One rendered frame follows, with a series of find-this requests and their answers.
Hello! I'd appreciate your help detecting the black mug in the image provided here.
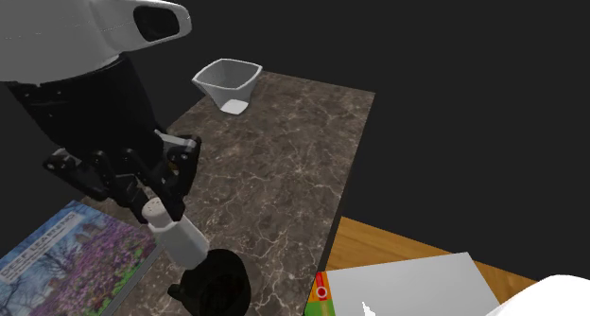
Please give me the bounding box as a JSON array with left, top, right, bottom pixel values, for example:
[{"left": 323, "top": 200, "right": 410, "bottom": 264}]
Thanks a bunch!
[{"left": 166, "top": 249, "right": 252, "bottom": 316}]

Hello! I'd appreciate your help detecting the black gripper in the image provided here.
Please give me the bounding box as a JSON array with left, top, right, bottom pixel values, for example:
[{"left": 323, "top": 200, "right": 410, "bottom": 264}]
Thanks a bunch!
[{"left": 3, "top": 55, "right": 204, "bottom": 224}]

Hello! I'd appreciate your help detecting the white square bowl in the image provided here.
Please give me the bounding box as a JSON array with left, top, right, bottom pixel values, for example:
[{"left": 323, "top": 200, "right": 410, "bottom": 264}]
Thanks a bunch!
[{"left": 191, "top": 58, "right": 264, "bottom": 116}]

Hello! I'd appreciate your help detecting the white shaker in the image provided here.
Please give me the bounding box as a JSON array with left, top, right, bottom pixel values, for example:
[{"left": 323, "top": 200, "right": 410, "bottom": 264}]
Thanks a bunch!
[{"left": 140, "top": 196, "right": 211, "bottom": 270}]

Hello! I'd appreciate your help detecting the grey robot stand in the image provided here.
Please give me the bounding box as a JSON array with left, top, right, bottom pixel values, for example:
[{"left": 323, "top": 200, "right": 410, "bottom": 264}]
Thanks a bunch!
[{"left": 304, "top": 252, "right": 502, "bottom": 316}]

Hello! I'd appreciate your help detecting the book with purple flowers cover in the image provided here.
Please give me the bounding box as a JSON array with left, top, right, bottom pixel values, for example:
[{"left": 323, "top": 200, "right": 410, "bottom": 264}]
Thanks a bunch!
[{"left": 0, "top": 199, "right": 164, "bottom": 316}]

